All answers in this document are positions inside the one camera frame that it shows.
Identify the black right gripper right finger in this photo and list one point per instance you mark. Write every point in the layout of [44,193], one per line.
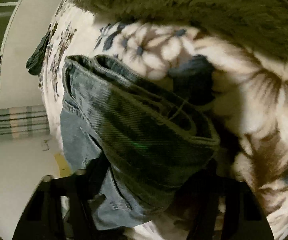
[243,216]

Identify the olive fuzzy blanket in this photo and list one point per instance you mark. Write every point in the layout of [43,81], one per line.
[260,23]

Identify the striped curtain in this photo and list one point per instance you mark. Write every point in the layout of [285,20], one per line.
[23,122]

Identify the blue denim jeans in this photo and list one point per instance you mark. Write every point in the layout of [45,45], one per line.
[154,140]

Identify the floral fleece blanket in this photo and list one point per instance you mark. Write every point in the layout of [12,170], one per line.
[251,89]

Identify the dark green cloth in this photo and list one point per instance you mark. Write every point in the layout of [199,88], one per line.
[34,63]

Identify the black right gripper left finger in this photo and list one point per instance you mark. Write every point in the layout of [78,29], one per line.
[42,216]

